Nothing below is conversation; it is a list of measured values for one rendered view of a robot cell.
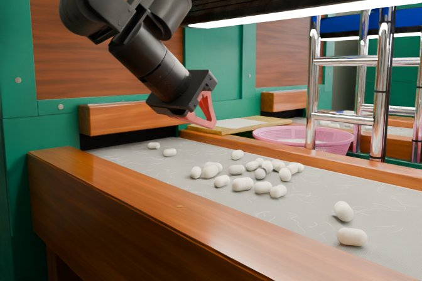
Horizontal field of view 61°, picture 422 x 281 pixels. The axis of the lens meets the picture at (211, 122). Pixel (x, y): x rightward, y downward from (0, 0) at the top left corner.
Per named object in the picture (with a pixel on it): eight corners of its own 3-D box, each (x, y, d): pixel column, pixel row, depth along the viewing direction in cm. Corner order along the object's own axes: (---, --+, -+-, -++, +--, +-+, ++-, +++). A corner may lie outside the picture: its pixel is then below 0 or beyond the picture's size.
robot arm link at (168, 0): (59, 16, 46) (80, -3, 39) (108, -43, 50) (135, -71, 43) (131, 76, 52) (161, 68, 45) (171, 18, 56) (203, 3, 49)
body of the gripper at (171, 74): (173, 77, 58) (142, 45, 53) (217, 78, 50) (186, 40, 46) (152, 110, 56) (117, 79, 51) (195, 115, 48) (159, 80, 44)
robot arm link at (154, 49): (95, 48, 46) (118, 44, 42) (124, 9, 48) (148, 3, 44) (132, 82, 50) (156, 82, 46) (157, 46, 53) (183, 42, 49)
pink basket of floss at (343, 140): (367, 183, 85) (369, 143, 84) (254, 180, 87) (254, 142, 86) (336, 156, 112) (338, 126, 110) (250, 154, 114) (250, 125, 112)
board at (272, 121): (221, 135, 97) (221, 131, 97) (186, 128, 108) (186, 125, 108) (292, 123, 120) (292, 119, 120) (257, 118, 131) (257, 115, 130)
